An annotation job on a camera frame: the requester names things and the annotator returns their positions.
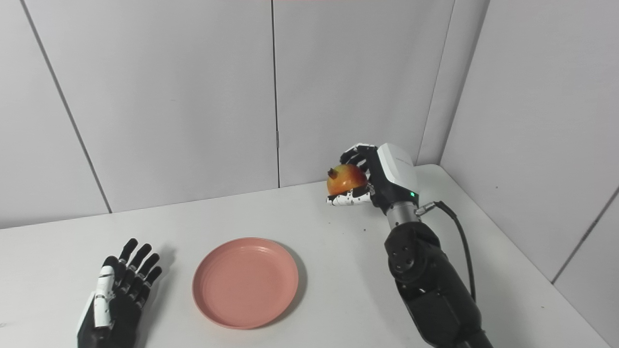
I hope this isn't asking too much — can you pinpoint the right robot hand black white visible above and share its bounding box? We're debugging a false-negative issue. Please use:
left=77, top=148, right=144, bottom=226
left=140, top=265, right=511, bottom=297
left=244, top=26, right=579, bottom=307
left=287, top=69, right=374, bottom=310
left=326, top=142, right=419, bottom=215

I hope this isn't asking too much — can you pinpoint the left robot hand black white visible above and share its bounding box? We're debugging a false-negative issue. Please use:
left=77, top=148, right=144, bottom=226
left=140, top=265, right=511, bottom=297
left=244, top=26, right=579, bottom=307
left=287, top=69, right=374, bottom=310
left=76, top=238, right=163, bottom=348

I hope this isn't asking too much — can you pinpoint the red yellow pomegranate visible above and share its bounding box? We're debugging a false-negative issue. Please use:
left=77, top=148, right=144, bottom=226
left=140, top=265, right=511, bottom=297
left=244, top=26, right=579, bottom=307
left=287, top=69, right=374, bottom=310
left=326, top=164, right=368, bottom=196

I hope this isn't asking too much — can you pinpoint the pink plate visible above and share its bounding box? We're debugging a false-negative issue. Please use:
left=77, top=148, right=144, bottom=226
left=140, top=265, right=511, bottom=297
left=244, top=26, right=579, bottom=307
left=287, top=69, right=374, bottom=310
left=192, top=237, right=299, bottom=330

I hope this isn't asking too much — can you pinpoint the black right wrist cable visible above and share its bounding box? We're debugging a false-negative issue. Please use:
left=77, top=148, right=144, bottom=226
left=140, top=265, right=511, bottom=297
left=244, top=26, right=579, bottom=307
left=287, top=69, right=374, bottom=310
left=415, top=201, right=477, bottom=303

